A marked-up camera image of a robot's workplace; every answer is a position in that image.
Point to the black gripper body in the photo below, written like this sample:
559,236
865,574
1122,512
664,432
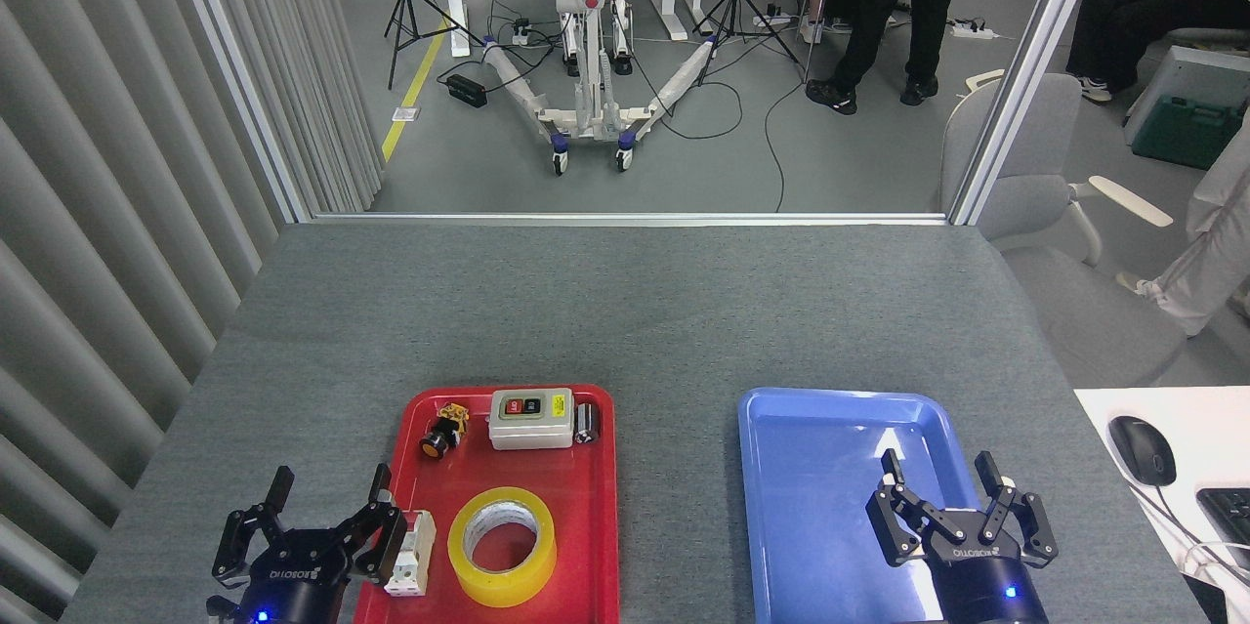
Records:
293,585
986,590

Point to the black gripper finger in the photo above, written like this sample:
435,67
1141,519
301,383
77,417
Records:
1030,531
389,536
894,531
234,546

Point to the yellow tape roll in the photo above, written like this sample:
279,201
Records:
464,570

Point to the white breaker block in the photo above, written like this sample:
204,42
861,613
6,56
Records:
415,556

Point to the blue plastic tray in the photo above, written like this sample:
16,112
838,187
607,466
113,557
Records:
811,526

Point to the orange black push button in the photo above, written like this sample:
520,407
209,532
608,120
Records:
441,434

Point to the black computer mouse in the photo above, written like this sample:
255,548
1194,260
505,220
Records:
1143,453

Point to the red plastic tray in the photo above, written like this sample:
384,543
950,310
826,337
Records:
576,526

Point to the white side table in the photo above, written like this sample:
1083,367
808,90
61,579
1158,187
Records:
1201,429

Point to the black keyboard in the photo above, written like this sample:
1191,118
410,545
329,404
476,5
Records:
1230,521

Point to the grey office chair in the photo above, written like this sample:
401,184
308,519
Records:
1074,292

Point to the white floor socket plate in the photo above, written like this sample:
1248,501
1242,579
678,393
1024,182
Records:
406,114

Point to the green plastic case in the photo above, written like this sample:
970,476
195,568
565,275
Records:
1187,131

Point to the black power adapter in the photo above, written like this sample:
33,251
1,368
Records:
467,91

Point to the grey plastic case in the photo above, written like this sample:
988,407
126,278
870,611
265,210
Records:
1201,72

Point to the white power strip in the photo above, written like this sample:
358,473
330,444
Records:
972,31

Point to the white switch box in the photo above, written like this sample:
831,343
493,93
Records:
532,427

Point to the silver black cylinder switch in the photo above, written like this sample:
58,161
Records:
586,424

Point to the silver frame rail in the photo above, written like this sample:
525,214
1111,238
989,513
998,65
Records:
625,218

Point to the silver frame post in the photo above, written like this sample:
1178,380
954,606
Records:
1030,67
239,67

